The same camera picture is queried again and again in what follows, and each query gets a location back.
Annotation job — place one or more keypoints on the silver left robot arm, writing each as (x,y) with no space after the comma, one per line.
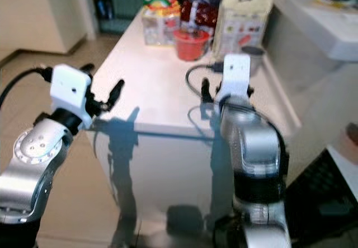
(28,175)

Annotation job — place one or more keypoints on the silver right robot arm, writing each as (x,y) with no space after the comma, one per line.
(254,147)

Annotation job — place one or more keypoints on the red bowl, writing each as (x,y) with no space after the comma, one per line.
(190,45)

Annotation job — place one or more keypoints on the cream cabinet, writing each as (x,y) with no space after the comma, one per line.
(45,13)

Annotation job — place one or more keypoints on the large cream printed bag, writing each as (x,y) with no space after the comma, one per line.
(243,21)

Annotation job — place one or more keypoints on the colourful snack bag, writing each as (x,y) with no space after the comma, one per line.
(159,21)

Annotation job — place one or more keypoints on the white counter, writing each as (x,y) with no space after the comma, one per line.
(313,63)

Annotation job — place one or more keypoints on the black keyboard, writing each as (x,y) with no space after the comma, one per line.
(321,197)

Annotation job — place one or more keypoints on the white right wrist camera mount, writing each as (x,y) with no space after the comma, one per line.
(236,74)

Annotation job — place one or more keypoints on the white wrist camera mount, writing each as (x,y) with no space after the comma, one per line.
(70,91)
(236,74)

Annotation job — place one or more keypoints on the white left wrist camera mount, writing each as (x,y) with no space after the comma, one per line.
(70,91)

